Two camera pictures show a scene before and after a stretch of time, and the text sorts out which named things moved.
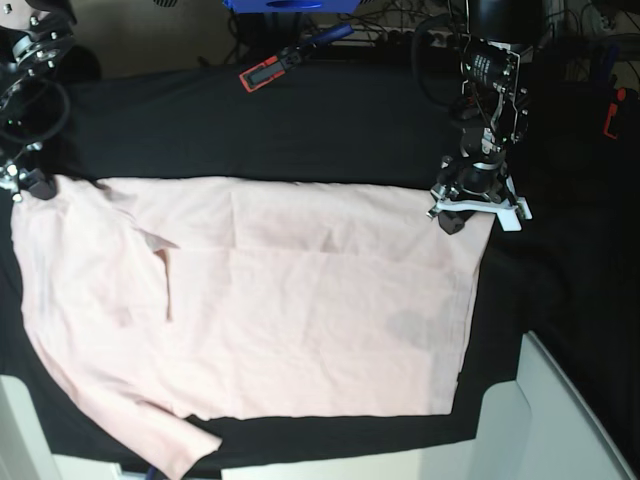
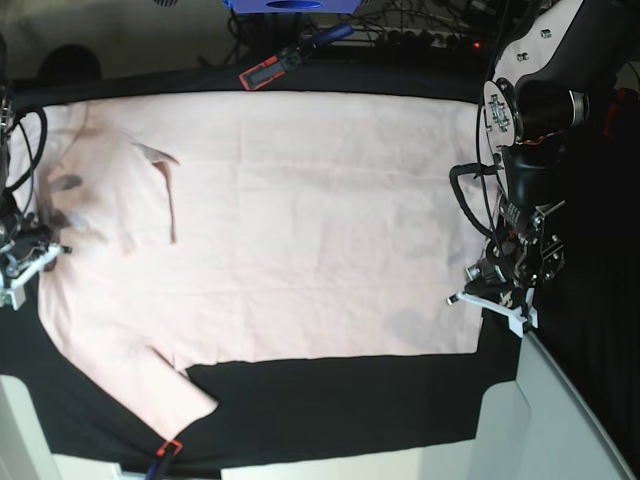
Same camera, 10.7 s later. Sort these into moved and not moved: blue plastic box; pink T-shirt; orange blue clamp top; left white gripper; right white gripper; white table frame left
Moved: left white gripper; right white gripper
Not moved: pink T-shirt; blue plastic box; white table frame left; orange blue clamp top
